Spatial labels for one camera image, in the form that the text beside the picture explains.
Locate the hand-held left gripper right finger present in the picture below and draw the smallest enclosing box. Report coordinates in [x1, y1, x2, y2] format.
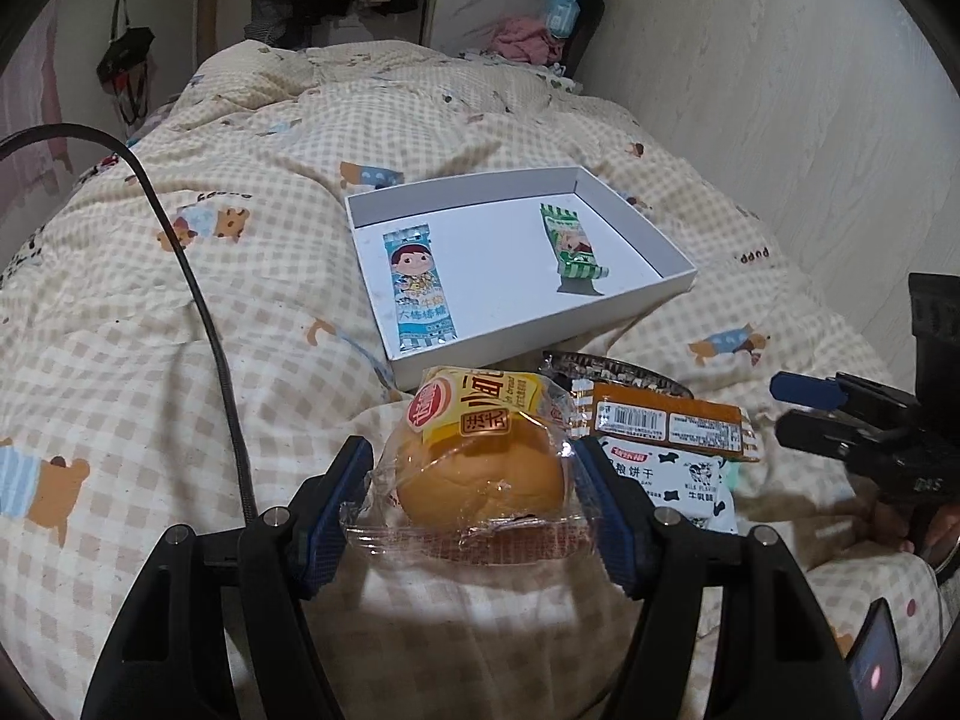
[574, 435, 863, 720]

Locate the white cardboard box tray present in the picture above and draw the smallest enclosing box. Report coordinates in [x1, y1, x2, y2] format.
[345, 165, 697, 392]

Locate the black cable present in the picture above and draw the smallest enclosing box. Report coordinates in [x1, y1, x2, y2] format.
[0, 127, 260, 533]

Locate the black smartphone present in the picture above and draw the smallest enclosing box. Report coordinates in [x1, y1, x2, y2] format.
[844, 598, 902, 720]

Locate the cow-print biscuit packet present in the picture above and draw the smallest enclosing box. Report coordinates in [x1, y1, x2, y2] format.
[604, 439, 740, 533]

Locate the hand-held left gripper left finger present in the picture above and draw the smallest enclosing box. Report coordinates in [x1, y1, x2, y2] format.
[79, 435, 376, 720]

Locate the white patterned cloth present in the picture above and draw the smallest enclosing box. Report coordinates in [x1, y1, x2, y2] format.
[461, 49, 582, 91]

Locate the black hanging bag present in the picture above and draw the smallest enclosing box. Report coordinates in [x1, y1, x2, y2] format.
[96, 0, 158, 128]

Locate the brown snack packet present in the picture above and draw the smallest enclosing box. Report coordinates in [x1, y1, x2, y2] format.
[570, 381, 762, 460]

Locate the green cartoon candy packet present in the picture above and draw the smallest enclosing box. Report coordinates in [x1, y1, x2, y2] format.
[538, 201, 610, 297]

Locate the bun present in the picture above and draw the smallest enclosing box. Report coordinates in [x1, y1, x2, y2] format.
[339, 364, 608, 560]

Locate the checked bear-print blanket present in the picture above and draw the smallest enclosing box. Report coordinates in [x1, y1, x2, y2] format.
[0, 41, 946, 720]

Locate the pink cloth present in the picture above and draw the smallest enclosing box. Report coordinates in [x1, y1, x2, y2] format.
[489, 15, 563, 65]

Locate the grey woven hat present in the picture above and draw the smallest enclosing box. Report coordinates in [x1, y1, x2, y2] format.
[244, 0, 301, 50]

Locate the blue cartoon candy packet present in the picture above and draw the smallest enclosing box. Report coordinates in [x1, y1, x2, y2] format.
[382, 223, 460, 355]

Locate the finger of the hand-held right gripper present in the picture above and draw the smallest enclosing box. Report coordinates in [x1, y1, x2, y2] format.
[769, 371, 927, 428]
[775, 409, 901, 481]

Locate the person's right hand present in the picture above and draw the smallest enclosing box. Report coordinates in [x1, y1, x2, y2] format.
[870, 499, 960, 567]

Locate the light blue pouch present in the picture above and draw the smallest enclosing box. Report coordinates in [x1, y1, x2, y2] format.
[544, 0, 582, 38]

